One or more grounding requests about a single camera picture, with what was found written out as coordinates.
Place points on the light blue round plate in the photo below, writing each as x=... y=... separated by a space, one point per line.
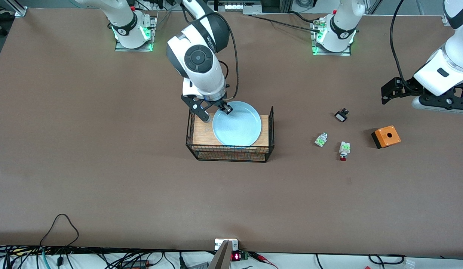
x=239 y=127

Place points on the red push button switch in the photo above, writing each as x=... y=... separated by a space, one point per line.
x=344 y=148

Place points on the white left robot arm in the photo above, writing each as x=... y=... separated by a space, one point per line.
x=444 y=71

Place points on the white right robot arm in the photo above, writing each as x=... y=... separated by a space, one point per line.
x=201 y=74

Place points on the black square push button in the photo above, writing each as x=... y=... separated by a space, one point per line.
x=341 y=116

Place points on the wooden rack shelf board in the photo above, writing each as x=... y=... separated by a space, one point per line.
x=201 y=134

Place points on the green white contact block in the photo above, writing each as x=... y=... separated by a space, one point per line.
x=321 y=140

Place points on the white power strip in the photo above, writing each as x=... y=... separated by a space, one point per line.
x=235 y=6

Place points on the red digit display module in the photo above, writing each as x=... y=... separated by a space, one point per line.
x=236 y=256

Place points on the red clip test leads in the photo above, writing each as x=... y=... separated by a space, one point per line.
x=262 y=257

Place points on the black power adapter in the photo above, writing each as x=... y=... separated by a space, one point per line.
x=136 y=264

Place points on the orange button enclosure box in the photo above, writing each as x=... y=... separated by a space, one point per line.
x=388 y=137

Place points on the light table edge rail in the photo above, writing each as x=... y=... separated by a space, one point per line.
x=446 y=20

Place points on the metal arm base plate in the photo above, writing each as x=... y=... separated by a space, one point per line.
x=321 y=53
x=153 y=33

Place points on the small metal bracket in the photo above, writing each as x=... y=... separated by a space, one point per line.
x=218 y=243

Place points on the grey camera mount pole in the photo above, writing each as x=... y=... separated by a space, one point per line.
x=222 y=257

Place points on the silver aluminium frame profile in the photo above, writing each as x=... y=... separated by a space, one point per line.
x=20 y=9

